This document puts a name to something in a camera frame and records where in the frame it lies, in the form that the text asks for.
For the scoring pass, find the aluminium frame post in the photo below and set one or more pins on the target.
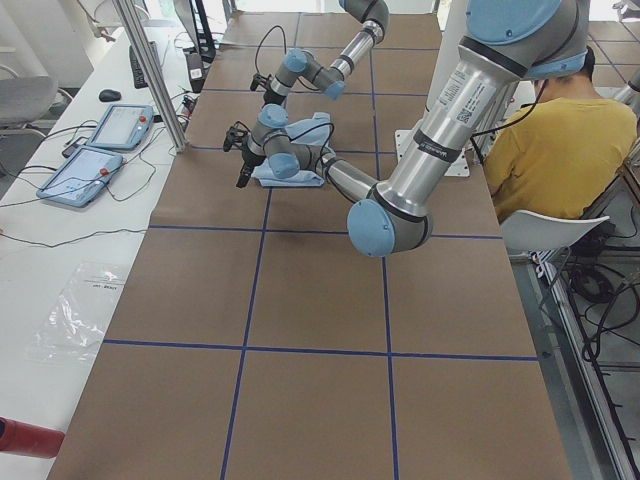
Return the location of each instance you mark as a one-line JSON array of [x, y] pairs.
[[152, 71]]

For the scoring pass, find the light blue striped shirt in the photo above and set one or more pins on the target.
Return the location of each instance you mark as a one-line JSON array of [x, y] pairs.
[[294, 169]]

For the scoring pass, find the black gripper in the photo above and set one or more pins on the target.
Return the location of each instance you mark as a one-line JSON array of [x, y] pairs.
[[269, 95], [248, 161]]

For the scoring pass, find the upper blue teach pendant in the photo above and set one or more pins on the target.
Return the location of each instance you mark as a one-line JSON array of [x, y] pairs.
[[122, 127]]

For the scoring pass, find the white chair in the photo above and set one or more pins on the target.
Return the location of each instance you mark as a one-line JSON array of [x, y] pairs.
[[525, 232]]

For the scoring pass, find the clear plastic bag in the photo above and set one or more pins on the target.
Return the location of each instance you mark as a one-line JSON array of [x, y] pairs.
[[77, 323]]

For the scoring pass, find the blue teach pendant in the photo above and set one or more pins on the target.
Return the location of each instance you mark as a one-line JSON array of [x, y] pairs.
[[122, 127], [82, 177]]

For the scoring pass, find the black computer mouse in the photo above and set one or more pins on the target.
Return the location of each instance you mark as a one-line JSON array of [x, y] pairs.
[[109, 95]]

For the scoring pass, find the red cylinder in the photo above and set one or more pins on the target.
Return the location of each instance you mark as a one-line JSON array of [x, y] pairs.
[[29, 440]]

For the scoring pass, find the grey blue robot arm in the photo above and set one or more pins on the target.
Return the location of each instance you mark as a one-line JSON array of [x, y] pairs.
[[504, 42], [302, 63]]

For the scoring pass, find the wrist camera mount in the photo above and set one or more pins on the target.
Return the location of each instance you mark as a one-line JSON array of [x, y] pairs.
[[235, 136], [260, 81]]

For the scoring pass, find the person in yellow shirt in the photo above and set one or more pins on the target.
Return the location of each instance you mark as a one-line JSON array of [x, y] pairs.
[[558, 159]]

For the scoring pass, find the lower blue teach pendant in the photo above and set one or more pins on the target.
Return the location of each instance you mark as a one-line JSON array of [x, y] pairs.
[[82, 177]]

